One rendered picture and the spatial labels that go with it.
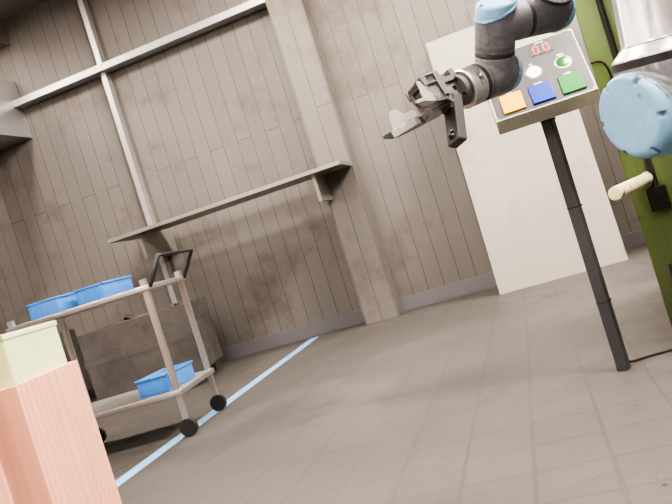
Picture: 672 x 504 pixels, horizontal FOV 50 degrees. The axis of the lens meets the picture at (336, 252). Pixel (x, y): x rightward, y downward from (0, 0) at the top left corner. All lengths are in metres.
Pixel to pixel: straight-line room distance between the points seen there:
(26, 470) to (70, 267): 5.01
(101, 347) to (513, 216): 3.30
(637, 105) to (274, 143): 5.33
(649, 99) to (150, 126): 5.99
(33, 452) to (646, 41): 2.06
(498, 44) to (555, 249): 3.92
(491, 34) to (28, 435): 1.81
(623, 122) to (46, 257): 6.70
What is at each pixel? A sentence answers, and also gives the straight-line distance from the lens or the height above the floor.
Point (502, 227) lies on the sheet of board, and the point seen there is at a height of 0.48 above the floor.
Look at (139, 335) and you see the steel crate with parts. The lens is 5.73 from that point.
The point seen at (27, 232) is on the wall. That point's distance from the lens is 7.68.
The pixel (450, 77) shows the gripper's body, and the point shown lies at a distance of 1.65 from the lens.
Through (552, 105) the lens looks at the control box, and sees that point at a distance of 2.53.
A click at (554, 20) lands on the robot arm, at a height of 1.06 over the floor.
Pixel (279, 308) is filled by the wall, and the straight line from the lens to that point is 6.50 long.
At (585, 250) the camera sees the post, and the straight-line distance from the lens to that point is 2.66.
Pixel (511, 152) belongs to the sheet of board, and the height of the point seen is 1.00.
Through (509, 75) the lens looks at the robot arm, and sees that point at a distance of 1.72.
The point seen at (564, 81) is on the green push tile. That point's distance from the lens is 2.56.
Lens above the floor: 0.73
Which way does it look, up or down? 1 degrees down
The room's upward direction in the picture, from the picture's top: 17 degrees counter-clockwise
